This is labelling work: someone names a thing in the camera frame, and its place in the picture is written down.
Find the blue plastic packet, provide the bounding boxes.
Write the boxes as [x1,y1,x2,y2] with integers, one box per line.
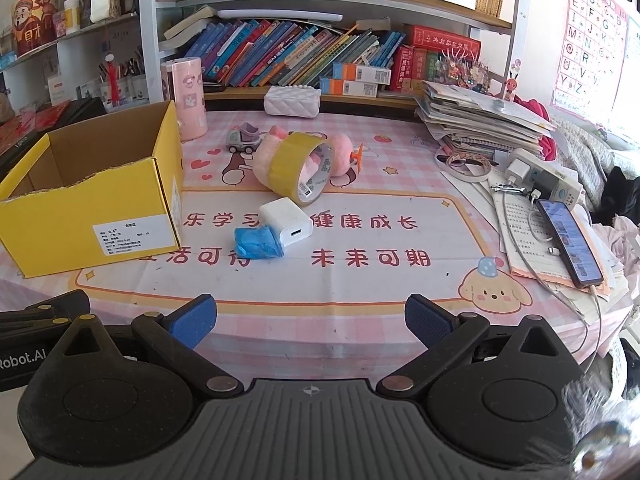
[234,226,284,260]

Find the white USB charger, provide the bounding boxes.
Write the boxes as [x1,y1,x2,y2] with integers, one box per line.
[258,197,314,248]

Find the pink plush duck toy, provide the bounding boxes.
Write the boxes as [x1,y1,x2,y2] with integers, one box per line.
[328,133,363,178]

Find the grey purple toy truck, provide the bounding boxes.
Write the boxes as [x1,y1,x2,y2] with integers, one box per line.
[226,122,262,155]

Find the yellow packing tape roll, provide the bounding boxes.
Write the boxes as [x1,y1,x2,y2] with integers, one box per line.
[267,132,333,207]

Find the pink plush pig toy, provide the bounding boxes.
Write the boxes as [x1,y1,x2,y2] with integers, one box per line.
[253,126,321,188]

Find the yellow cardboard box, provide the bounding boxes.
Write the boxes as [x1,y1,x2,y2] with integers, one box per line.
[1,101,183,278]

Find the black smartphone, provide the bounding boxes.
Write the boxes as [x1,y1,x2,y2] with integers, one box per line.
[537,200,604,289]

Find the white power strip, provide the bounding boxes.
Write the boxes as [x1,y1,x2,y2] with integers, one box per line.
[503,148,584,210]

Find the black keyboard piano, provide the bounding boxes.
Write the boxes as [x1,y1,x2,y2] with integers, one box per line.
[0,98,106,178]

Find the pink cartoon table mat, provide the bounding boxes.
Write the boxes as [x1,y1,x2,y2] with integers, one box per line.
[1,112,509,379]

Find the white pen holder cups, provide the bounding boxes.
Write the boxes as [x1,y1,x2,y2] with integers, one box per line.
[100,75,149,108]

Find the stack of papers and notebooks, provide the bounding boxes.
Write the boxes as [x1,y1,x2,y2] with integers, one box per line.
[414,82,556,160]

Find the pink cylindrical humidifier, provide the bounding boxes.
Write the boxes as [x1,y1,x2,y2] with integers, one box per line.
[160,56,207,143]

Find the fortune god figure decoration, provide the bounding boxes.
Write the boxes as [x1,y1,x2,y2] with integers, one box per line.
[12,0,58,56]

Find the white jar yellow label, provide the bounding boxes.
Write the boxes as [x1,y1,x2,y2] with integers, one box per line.
[63,0,82,36]

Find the white quilted purse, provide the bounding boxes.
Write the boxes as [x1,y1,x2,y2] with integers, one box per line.
[264,86,321,118]

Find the lower orange blue box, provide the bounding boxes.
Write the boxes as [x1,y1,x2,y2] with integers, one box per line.
[320,78,378,99]

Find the orange blue box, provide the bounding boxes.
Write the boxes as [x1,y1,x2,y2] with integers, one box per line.
[332,63,392,86]
[320,78,378,99]

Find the row of leaning books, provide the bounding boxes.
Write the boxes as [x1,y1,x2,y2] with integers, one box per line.
[186,20,405,88]

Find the upper orange blue box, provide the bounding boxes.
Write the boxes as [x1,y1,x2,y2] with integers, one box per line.
[332,63,392,86]

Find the red dictionary lying flat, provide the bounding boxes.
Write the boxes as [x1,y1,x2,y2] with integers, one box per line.
[405,25,482,61]

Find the white charging cable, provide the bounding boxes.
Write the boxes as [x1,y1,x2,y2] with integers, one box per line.
[491,186,604,369]

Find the alphabet wall poster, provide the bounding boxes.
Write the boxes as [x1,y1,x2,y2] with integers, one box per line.
[551,0,628,125]

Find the white bookshelf frame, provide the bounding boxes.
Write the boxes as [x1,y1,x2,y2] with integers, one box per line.
[139,0,518,102]

